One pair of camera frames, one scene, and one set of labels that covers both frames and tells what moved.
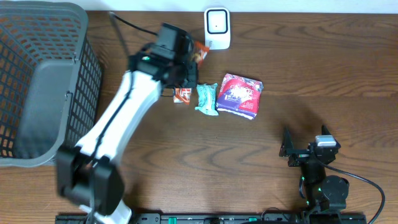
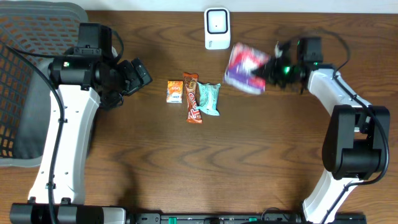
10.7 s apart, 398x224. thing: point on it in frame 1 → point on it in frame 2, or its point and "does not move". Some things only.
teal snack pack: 206,98 does not move
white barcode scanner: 217,27 does not move
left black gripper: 189,76 → 131,78
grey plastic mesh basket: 51,76 does not move
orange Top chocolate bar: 200,51 → 194,113
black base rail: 310,218 does not move
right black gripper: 300,154 → 274,72
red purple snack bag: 239,96 → 239,73
